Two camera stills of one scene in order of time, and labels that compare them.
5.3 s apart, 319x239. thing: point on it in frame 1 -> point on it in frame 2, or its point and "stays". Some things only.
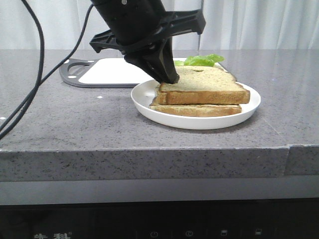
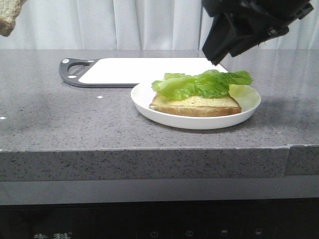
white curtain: x=230 y=24 stays
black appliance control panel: x=271 y=219 stays
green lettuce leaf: x=209 y=60 -> x=207 y=83
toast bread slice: x=203 y=85 -> x=9 y=10
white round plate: x=143 y=93 stays
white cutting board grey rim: x=101 y=73 stays
